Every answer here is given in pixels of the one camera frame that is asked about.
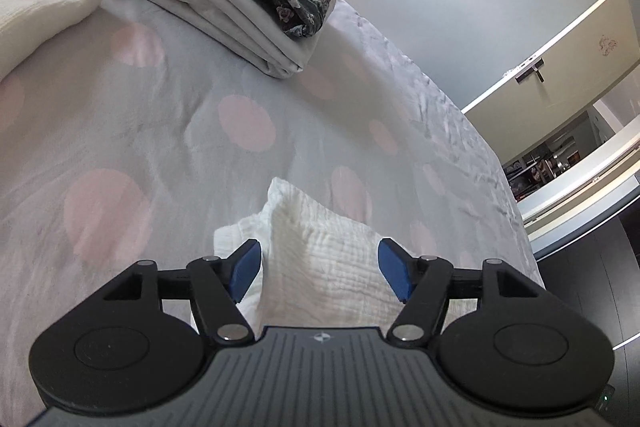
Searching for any white folded clothes stack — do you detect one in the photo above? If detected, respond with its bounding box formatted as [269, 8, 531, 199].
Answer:
[149, 0, 336, 79]

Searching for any white crinkled muslin blanket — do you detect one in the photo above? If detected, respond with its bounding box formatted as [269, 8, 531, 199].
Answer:
[211, 176, 476, 327]

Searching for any pink dotted bed sheet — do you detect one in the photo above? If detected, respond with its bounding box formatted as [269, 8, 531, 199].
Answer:
[1, 0, 539, 426]

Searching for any cream room door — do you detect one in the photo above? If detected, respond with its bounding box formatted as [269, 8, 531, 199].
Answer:
[462, 0, 639, 164]

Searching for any dark wardrobe panel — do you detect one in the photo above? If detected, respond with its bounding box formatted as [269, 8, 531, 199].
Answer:
[538, 205, 639, 351]

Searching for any black door handle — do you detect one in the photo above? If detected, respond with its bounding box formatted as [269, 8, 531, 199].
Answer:
[515, 58, 544, 83]

